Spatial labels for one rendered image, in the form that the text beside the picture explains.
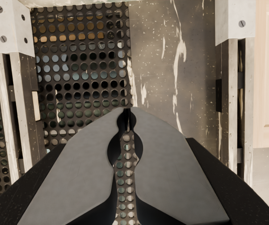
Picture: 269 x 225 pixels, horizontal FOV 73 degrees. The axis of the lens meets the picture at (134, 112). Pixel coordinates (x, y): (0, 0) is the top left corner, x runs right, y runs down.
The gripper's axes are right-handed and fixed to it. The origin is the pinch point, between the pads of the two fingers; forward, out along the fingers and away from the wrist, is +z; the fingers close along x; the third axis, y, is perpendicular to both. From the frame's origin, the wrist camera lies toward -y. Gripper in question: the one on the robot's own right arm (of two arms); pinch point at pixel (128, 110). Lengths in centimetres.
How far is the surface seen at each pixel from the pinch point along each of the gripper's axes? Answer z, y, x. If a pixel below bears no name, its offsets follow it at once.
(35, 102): 33.6, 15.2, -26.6
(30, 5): 44, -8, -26
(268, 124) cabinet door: 29, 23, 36
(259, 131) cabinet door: 29, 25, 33
